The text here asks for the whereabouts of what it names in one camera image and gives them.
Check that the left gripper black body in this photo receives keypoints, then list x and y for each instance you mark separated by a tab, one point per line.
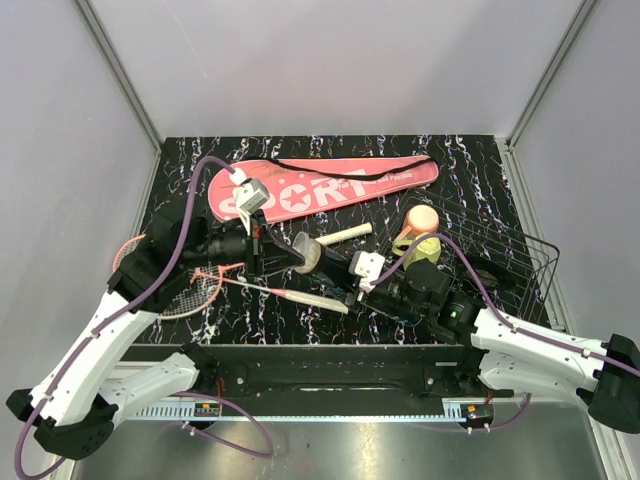
234	244

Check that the black shuttlecock tube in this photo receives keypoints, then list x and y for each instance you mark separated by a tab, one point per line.
328	267

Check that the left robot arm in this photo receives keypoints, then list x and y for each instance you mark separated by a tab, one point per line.
75	409

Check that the yellow-green mug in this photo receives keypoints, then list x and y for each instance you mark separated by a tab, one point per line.
429	249

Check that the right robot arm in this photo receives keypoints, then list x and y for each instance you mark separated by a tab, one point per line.
508	353

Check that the pink mug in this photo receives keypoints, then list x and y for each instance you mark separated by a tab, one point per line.
418	220

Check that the black wire rack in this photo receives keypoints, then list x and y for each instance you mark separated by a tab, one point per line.
485	240

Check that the pink racket white grip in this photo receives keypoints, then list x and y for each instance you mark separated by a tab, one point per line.
330	239

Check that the clear tube lid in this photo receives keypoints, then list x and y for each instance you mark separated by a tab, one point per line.
301	243

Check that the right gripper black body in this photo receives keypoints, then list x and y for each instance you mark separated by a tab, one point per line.
387	292

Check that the black base frame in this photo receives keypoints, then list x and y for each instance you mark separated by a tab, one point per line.
238	371

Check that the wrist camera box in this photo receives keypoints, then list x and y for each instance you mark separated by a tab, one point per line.
367	265
249	197

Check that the pink racket bag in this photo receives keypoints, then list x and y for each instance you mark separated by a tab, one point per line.
303	187

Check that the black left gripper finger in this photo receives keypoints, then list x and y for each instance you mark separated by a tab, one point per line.
275	264
280	240

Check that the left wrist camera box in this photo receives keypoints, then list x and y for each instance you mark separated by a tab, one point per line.
249	197

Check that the black object in rack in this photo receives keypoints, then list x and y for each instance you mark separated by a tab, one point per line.
493	276

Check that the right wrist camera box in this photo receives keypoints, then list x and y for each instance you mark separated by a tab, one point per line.
367	265

